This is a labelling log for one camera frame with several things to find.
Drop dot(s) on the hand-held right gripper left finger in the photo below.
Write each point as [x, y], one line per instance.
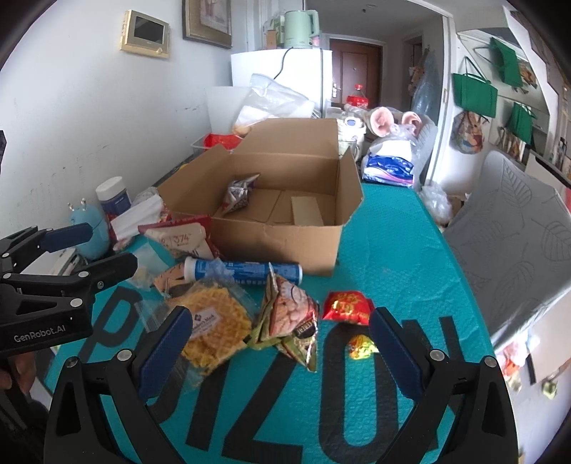
[165, 352]

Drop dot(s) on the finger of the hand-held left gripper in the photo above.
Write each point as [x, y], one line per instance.
[67, 235]
[107, 270]

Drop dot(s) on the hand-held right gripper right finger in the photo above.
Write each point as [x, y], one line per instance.
[392, 352]

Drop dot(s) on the yellow green candy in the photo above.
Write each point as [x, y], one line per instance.
[361, 347]

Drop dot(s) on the small clear zip bag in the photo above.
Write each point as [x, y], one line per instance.
[149, 263]

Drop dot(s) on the brown patterned snack packet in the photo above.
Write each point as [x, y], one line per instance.
[167, 281]

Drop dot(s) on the clear bag of waffle cookies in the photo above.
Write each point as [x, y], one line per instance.
[218, 321]

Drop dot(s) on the small red candy packet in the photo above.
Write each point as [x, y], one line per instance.
[345, 308]

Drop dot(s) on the red white snack packet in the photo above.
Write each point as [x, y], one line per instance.
[183, 238]

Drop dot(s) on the green brown peanut packet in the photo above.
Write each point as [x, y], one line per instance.
[285, 312]

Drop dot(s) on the blue white biscuit tube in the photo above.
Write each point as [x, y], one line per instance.
[254, 271]

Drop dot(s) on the silver snack packet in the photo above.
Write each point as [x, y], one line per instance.
[238, 194]

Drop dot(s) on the cardboard box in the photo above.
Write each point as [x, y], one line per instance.
[276, 241]

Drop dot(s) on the person's left hand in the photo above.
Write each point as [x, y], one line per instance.
[22, 372]

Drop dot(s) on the light blue snail gadget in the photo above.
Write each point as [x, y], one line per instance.
[96, 241]

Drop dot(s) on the white tissue pack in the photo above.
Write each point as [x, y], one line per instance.
[134, 218]

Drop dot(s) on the blue jar with white cap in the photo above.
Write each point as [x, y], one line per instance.
[112, 194]

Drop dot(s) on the red striped snack packet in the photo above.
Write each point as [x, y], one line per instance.
[164, 216]

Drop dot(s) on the crumpled white plastic wrap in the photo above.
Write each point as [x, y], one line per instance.
[146, 196]

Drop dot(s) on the teal mat with black letters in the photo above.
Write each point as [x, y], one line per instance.
[401, 250]

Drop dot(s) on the colourful plastic bag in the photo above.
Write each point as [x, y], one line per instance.
[511, 366]

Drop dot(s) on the clear plastic bin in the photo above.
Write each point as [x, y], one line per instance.
[198, 145]

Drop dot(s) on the crumpled clear plastic bag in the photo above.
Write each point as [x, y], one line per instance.
[435, 200]

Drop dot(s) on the small green toy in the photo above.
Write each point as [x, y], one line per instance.
[551, 386]

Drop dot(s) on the grey leaf pattern chair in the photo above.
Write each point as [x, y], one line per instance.
[504, 232]

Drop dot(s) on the red plastic bag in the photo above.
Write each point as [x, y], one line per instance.
[223, 142]

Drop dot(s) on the blue white tissue package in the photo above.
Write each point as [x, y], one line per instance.
[386, 169]

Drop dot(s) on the white board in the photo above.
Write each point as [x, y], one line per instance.
[221, 109]

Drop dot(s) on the clear glass jar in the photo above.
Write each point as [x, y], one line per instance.
[349, 148]

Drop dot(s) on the small white appliance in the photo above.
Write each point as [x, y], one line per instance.
[350, 127]

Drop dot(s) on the patterned tote bag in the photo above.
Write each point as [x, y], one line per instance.
[467, 134]

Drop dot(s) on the grey plush toy pink ears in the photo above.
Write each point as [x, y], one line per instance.
[383, 121]

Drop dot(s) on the large clear bag of bread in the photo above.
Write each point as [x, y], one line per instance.
[272, 102]

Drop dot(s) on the framed picture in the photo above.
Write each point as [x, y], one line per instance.
[207, 22]

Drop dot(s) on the red soda bottle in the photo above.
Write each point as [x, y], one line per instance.
[357, 98]

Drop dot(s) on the small green tote bag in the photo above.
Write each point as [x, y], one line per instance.
[522, 122]

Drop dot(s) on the large green tote bag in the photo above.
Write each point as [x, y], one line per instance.
[475, 96]

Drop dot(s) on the hanging clear plastic cover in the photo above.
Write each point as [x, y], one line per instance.
[426, 80]

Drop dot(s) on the white refrigerator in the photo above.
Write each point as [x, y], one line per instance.
[308, 76]

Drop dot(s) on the brown entrance door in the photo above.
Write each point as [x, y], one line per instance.
[357, 62]

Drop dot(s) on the pale green electric kettle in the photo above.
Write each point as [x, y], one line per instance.
[299, 29]

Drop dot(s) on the gold wall intercom panel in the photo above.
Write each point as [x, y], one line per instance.
[145, 32]

